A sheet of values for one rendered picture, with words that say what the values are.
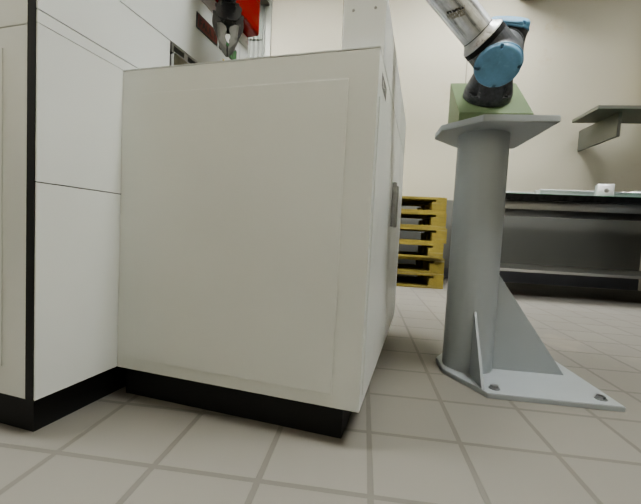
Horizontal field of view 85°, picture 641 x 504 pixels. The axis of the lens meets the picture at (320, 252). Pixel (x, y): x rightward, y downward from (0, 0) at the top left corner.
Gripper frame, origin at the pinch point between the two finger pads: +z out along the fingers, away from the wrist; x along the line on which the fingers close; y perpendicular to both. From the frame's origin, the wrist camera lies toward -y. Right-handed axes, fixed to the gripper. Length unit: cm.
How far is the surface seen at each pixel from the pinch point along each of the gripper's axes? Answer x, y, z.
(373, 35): -32, -38, 10
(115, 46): 24.8, -16.3, 10.8
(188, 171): 6.6, -24.3, 39.8
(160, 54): 17.6, -3.5, 5.5
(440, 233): -180, 168, 47
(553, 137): -340, 215, -66
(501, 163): -85, -15, 28
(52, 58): 32.1, -29.2, 20.6
